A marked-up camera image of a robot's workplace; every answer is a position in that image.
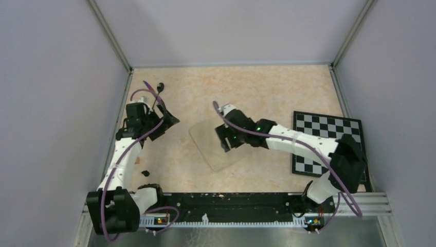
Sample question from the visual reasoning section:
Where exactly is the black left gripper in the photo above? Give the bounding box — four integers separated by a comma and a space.
142, 102, 179, 140

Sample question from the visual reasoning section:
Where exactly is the cream cloth napkin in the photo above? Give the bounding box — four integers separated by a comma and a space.
189, 116, 255, 172

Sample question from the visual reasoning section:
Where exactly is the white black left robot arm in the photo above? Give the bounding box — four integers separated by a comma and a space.
86, 101, 179, 237

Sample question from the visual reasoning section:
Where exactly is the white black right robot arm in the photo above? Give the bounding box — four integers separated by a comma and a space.
213, 102, 368, 216

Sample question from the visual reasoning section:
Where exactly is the black spoon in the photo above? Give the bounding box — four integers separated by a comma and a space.
152, 82, 165, 108

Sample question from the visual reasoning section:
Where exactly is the iridescent purple knife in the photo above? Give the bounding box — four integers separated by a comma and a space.
143, 80, 153, 90

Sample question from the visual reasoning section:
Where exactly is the small black object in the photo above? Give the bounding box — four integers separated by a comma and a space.
141, 170, 150, 177

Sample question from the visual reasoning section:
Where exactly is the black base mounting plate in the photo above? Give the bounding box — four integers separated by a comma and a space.
151, 192, 335, 223

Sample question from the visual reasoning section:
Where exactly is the black white checkerboard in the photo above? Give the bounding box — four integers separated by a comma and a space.
291, 111, 366, 178

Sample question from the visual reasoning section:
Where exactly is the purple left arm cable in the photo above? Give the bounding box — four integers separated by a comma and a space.
100, 89, 180, 243

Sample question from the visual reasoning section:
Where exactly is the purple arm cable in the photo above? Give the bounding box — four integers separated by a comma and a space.
100, 89, 180, 243
212, 100, 364, 235

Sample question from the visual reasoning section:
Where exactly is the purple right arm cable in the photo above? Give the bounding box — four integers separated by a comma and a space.
212, 100, 364, 235

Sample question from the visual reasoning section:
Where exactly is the aluminium front rail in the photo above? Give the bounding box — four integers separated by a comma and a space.
81, 191, 392, 228

